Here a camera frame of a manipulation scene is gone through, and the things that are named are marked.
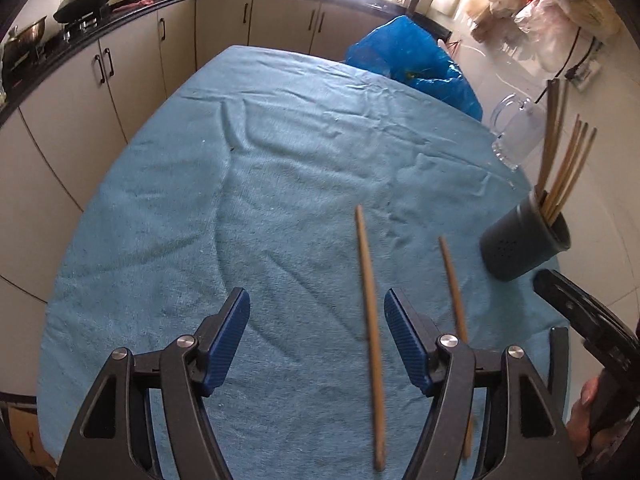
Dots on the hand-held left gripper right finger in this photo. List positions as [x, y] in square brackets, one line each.
[405, 340]

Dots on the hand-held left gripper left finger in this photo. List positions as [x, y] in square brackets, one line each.
[227, 340]

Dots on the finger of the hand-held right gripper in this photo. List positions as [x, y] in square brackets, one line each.
[560, 365]
[585, 317]

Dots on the wooden chopstick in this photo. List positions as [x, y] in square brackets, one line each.
[573, 165]
[549, 130]
[563, 155]
[452, 285]
[570, 157]
[561, 125]
[576, 169]
[369, 310]

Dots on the grey chopstick holder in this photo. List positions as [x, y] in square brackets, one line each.
[515, 245]

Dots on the person's right hand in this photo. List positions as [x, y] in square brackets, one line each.
[582, 415]

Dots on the blue towel tablecloth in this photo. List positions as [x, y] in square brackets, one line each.
[250, 185]

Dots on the clear glass mug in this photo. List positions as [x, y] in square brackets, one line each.
[520, 135]

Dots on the cardboard box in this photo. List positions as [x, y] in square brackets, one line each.
[25, 435]

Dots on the white power strip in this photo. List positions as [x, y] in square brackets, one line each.
[585, 74]

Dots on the cream kitchen cabinets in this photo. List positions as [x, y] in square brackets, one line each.
[135, 75]

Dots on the blue plastic bag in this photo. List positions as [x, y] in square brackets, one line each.
[400, 50]

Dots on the pile of plastic bags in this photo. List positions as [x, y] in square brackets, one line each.
[545, 5]

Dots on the gas stove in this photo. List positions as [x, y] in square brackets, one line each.
[82, 25]

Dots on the red dish cloth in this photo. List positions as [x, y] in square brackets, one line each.
[134, 4]

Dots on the metal cooking pot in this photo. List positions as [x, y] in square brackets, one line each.
[25, 35]

